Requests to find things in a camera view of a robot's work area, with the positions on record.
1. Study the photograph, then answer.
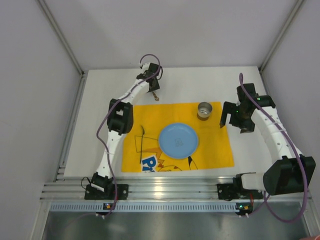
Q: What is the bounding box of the brown and white metal cup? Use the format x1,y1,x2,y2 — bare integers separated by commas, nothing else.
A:
197,102,213,121

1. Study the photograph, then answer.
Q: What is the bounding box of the gold metal spoon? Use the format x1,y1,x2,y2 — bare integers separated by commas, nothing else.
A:
152,91,160,102

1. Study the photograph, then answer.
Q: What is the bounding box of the blue handled fork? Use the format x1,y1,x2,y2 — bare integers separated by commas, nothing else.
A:
139,125,146,165

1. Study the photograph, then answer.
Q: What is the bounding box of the blue round plate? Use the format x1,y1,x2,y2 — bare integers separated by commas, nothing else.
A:
158,122,199,160

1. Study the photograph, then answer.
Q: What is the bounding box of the yellow Pikachu cloth placemat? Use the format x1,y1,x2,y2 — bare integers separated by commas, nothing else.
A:
121,102,234,173

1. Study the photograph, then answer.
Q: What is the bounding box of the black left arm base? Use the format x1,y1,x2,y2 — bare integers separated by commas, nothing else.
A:
84,172,129,200

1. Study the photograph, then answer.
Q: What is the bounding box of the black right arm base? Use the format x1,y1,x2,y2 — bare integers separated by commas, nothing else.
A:
216,183,263,201

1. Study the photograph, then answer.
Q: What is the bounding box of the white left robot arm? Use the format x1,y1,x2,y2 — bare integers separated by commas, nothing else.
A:
91,62,162,192

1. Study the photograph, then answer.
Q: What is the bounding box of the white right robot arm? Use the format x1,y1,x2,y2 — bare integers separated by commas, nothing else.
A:
219,83,316,196

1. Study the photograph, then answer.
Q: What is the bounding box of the aluminium mounting rail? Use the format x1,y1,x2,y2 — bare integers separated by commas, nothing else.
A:
39,176,312,203

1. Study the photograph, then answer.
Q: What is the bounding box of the perforated cable duct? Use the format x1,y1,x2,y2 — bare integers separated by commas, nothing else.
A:
50,202,252,213

